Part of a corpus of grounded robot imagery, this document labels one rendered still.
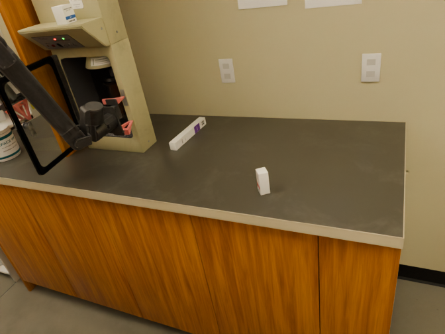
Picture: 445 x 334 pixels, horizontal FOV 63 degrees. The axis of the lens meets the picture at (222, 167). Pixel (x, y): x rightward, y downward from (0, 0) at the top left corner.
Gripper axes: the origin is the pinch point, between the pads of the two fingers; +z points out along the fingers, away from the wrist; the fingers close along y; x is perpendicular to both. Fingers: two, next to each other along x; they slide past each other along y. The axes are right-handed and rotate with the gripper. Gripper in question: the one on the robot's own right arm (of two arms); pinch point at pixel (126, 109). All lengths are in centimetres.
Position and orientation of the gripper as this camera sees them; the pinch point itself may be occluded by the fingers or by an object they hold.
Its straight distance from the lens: 141.7
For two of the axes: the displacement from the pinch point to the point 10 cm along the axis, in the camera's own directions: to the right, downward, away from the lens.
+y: -2.0, -8.4, -5.0
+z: 3.9, -5.4, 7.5
